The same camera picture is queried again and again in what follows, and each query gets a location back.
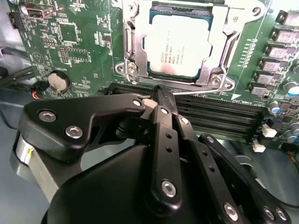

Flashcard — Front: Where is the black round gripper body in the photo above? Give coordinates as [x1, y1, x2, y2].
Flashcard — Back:
[43, 142, 227, 224]

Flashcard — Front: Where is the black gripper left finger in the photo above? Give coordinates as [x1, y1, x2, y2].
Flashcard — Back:
[9, 85, 184, 211]

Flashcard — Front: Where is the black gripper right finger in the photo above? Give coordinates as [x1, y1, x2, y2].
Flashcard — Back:
[163, 85, 292, 224]

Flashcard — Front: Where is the wire locking lever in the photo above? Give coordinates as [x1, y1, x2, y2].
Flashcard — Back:
[125, 59, 225, 96]

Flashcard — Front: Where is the metal socket cover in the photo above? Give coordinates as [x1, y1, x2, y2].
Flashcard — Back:
[123, 0, 236, 84]

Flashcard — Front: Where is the silver topped CPU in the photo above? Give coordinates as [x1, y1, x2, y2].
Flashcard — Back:
[142, 6, 214, 79]

